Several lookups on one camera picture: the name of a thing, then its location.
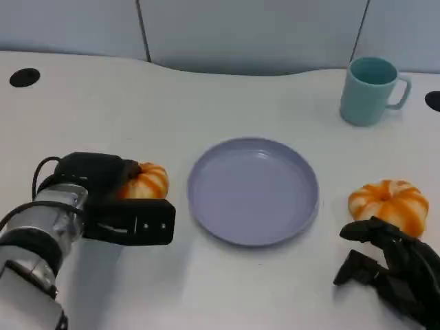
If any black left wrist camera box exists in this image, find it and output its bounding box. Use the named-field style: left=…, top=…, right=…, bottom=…
left=83, top=198, right=177, bottom=247

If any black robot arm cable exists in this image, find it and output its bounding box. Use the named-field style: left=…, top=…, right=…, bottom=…
left=32, top=156, right=65, bottom=201
left=0, top=201, right=85, bottom=235

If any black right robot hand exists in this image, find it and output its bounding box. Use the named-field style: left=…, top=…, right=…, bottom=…
left=332, top=216, right=440, bottom=330

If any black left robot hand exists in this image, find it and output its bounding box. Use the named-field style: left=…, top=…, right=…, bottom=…
left=54, top=152, right=144, bottom=202

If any pale green mug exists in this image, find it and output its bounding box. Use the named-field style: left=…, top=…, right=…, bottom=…
left=340, top=56, right=413, bottom=127

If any lilac plate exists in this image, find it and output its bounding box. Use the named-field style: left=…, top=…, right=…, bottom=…
left=187, top=137, right=320, bottom=247

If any black table cable grommet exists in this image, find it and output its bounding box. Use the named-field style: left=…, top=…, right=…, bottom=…
left=9, top=67, right=41, bottom=88
left=424, top=90, right=440, bottom=112

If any orange and white bread roll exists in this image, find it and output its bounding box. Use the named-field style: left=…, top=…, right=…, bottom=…
left=348, top=179, right=430, bottom=238
left=118, top=162, right=170, bottom=200

